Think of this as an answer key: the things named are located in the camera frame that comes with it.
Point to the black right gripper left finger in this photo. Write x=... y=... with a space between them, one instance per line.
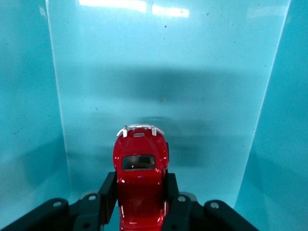
x=106 y=192

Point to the blue plastic box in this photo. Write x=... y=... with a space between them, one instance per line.
x=154 y=72

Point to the red beetle toy car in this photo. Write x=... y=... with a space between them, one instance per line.
x=142 y=149

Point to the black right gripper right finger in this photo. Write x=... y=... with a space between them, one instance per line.
x=175 y=207

